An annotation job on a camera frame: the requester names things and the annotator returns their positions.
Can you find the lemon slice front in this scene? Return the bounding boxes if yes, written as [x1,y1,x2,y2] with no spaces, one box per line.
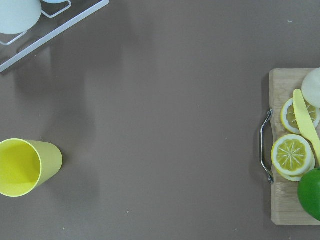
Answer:
[271,134,316,182]

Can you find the green lime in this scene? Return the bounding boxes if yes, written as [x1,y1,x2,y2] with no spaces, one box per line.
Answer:
[297,167,320,221]

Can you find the yellow plastic knife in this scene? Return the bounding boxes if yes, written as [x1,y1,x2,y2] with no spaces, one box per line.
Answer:
[293,89,320,165]

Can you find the lemon slice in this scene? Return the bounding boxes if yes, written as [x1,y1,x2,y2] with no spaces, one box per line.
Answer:
[280,98,320,135]
[271,134,316,182]

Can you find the yellow plastic cup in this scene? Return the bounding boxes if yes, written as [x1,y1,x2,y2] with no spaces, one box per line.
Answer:
[0,138,63,197]

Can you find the white dish rack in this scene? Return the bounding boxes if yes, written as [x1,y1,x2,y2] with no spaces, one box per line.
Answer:
[0,0,109,72]

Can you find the lemon slice back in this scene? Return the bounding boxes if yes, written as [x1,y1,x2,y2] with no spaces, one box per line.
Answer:
[280,98,320,135]

